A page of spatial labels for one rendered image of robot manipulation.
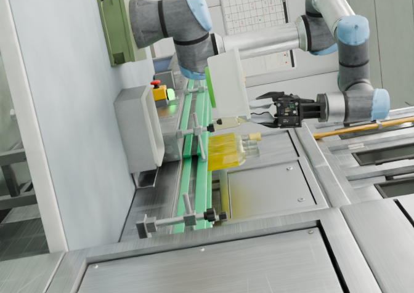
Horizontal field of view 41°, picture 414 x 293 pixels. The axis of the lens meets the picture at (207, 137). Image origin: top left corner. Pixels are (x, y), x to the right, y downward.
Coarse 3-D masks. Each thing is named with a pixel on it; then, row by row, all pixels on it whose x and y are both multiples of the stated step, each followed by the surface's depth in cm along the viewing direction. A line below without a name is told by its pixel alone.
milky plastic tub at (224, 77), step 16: (208, 64) 127; (224, 64) 126; (240, 64) 125; (208, 80) 129; (224, 80) 127; (240, 80) 125; (224, 96) 127; (240, 96) 127; (224, 112) 128; (240, 112) 128
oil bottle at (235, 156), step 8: (208, 152) 193; (216, 152) 192; (224, 152) 190; (232, 152) 189; (240, 152) 189; (208, 160) 190; (216, 160) 190; (224, 160) 190; (232, 160) 190; (240, 160) 190; (208, 168) 191; (216, 168) 190; (224, 168) 191
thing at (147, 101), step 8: (144, 96) 157; (152, 96) 172; (144, 104) 156; (152, 104) 172; (144, 112) 157; (152, 112) 173; (152, 120) 174; (152, 128) 175; (160, 128) 175; (152, 136) 159; (160, 136) 176; (152, 144) 159; (160, 144) 176; (160, 152) 173; (160, 160) 166
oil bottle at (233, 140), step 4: (220, 140) 204; (224, 140) 203; (228, 140) 202; (232, 140) 201; (236, 140) 201; (240, 140) 201; (208, 144) 203; (212, 144) 202; (216, 144) 201; (220, 144) 200; (224, 144) 200
